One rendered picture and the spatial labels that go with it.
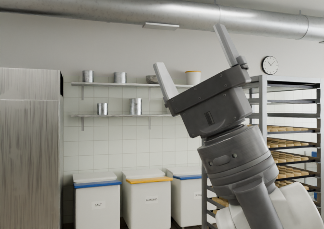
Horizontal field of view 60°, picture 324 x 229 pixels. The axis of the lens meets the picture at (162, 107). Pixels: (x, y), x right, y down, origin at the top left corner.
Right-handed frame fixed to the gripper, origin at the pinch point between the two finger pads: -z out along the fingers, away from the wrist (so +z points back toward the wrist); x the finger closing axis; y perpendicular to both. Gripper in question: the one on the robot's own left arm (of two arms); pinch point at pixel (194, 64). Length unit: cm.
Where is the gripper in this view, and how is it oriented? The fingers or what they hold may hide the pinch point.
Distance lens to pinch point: 40.4
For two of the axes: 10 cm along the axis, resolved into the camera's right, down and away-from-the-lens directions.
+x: 7.5, -3.9, -5.4
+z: 3.9, 9.2, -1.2
